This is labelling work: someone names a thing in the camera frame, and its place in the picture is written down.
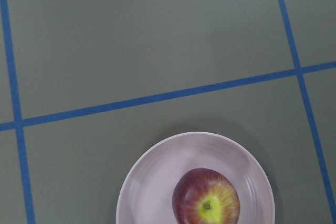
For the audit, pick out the red apple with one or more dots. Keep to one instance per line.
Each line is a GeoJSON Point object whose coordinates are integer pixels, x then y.
{"type": "Point", "coordinates": [205, 196]}

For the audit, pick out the pink plate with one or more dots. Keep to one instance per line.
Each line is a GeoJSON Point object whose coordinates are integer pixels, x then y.
{"type": "Point", "coordinates": [146, 194]}

